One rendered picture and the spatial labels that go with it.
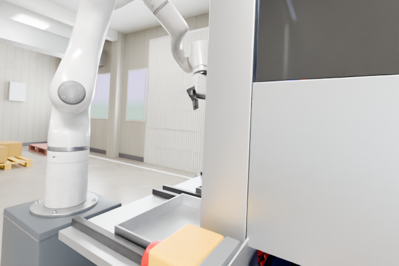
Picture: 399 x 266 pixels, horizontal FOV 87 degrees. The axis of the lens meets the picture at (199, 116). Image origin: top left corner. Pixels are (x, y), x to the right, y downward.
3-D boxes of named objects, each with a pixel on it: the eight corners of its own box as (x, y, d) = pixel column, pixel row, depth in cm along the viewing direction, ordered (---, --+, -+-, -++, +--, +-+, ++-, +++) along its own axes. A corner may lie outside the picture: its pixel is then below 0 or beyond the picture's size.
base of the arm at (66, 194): (18, 206, 66) (22, 148, 67) (79, 190, 83) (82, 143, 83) (47, 225, 56) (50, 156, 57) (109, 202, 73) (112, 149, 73)
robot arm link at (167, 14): (141, 26, 91) (186, 79, 102) (161, 3, 80) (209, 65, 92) (151, 18, 96) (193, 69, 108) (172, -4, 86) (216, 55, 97)
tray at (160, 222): (293, 238, 52) (294, 224, 52) (267, 323, 30) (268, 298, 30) (181, 203, 69) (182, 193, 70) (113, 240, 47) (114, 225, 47)
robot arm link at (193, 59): (187, 71, 95) (201, 62, 89) (186, 46, 99) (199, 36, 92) (200, 76, 101) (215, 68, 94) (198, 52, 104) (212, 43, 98)
